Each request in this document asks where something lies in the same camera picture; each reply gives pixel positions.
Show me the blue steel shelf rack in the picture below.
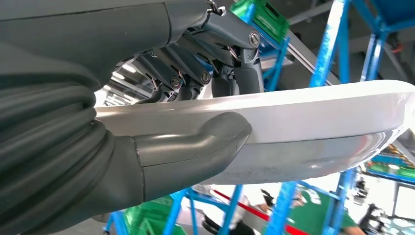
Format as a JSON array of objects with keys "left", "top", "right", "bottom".
[{"left": 102, "top": 0, "right": 415, "bottom": 235}]

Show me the green plastic crate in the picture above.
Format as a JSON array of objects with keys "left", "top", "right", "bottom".
[
  {"left": 229, "top": 0, "right": 290, "bottom": 43},
  {"left": 124, "top": 194, "right": 187, "bottom": 235}
]

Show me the red barrier belt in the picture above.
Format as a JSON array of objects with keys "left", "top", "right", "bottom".
[{"left": 212, "top": 189, "right": 309, "bottom": 235}]

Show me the person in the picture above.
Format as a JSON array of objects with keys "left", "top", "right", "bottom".
[{"left": 201, "top": 186, "right": 369, "bottom": 235}]

